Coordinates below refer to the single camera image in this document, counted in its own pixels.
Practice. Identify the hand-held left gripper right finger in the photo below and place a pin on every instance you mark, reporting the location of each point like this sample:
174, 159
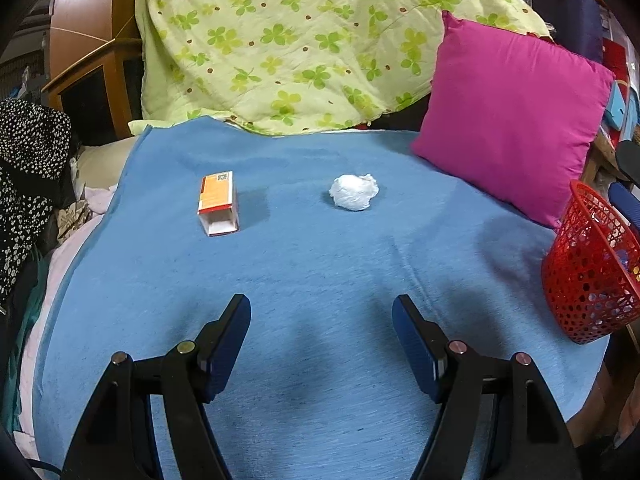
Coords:
414, 347

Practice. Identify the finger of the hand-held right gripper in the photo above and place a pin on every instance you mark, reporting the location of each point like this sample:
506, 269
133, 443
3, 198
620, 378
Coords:
631, 160
627, 202

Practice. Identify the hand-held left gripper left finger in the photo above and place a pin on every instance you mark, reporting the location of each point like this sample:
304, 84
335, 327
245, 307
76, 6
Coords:
230, 347

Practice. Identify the red plastic basket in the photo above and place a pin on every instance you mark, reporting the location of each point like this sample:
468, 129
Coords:
590, 270

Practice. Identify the light blue cardboard box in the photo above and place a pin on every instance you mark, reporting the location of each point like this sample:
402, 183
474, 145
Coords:
616, 107

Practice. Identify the tall red box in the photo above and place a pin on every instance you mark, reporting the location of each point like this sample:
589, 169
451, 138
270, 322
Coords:
616, 60

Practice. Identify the blue blanket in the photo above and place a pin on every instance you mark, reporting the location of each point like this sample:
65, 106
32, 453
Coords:
320, 260

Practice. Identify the pink pillow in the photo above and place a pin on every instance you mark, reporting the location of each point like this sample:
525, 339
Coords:
510, 120

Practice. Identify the orange and white carton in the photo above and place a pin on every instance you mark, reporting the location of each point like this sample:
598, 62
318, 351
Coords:
216, 195

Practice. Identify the crumpled white tissue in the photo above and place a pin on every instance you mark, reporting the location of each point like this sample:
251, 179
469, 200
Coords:
354, 192

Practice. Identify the cream cushion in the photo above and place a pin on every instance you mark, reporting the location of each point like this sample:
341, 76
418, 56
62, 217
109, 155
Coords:
107, 160

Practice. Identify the black dotted cloth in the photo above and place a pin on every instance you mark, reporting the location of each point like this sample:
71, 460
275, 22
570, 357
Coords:
27, 175

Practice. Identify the green clover quilt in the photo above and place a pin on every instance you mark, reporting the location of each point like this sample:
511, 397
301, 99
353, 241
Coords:
300, 45

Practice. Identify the wooden cabinet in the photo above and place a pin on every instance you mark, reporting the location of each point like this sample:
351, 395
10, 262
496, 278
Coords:
90, 50

